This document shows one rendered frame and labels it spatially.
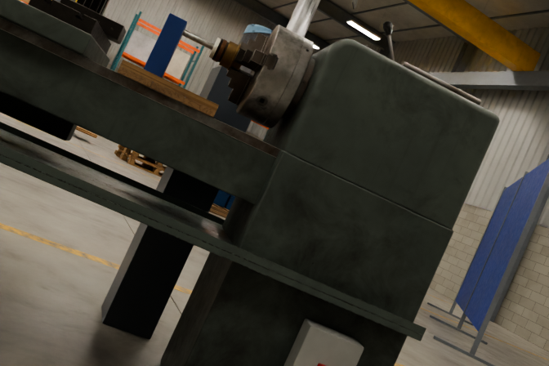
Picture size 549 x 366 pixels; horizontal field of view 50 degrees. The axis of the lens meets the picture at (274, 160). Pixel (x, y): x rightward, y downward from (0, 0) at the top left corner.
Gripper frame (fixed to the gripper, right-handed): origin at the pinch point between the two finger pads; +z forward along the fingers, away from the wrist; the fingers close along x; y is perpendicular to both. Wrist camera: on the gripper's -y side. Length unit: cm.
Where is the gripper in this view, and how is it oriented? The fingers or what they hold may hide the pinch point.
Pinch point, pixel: (333, 0)
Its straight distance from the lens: 209.3
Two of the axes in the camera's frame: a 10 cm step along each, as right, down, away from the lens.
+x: -9.1, -4.1, 0.6
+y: 0.4, 0.6, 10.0
